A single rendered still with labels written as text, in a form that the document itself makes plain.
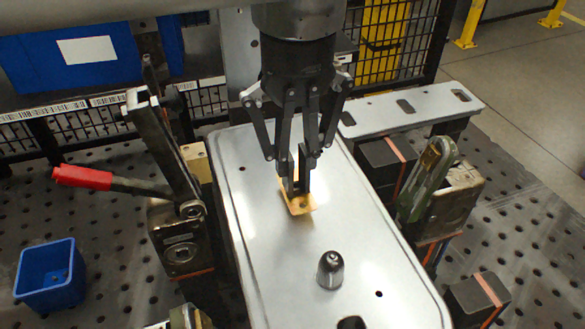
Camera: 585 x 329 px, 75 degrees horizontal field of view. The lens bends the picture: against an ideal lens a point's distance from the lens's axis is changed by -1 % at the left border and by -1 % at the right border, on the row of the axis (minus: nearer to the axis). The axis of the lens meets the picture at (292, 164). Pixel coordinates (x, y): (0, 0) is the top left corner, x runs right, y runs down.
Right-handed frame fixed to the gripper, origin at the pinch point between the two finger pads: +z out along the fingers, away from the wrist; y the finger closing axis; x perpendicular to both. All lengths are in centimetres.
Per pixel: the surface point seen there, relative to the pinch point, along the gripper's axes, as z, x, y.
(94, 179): -7.1, -1.1, -22.9
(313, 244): 5.8, -8.0, -0.2
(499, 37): 107, 187, 233
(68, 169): -8.8, -0.6, -25.0
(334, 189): 5.9, 0.0, 6.0
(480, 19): 88, 186, 206
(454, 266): 35.9, -4.2, 34.4
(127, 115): -14.3, -1.1, -17.5
